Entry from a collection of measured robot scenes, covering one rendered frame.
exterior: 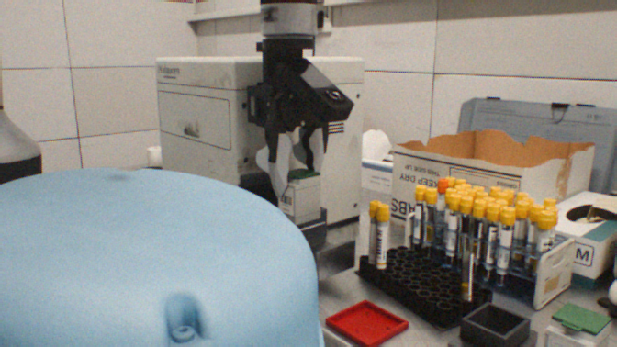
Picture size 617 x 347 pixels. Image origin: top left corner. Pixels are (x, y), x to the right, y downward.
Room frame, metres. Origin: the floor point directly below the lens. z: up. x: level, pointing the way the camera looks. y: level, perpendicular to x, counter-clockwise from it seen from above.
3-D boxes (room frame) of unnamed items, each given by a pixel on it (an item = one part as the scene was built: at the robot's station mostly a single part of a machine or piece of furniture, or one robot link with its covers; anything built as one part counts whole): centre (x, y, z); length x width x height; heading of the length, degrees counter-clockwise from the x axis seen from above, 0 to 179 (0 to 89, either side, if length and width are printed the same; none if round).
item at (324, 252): (0.65, 0.02, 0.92); 0.21 x 0.07 x 0.05; 40
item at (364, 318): (0.48, -0.07, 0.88); 0.07 x 0.07 x 0.01; 40
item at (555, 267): (0.62, -0.25, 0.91); 0.20 x 0.10 x 0.07; 40
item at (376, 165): (1.12, -0.16, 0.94); 0.22 x 0.12 x 0.13; 44
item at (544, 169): (0.83, -0.34, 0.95); 0.29 x 0.25 x 0.15; 130
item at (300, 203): (0.64, 0.01, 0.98); 0.05 x 0.04 x 0.06; 130
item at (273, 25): (0.65, 0.02, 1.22); 0.08 x 0.08 x 0.05
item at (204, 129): (0.86, 0.08, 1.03); 0.31 x 0.27 x 0.30; 40
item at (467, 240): (0.50, -0.19, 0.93); 0.01 x 0.01 x 0.10; 29
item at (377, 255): (0.57, -0.15, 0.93); 0.17 x 0.09 x 0.11; 29
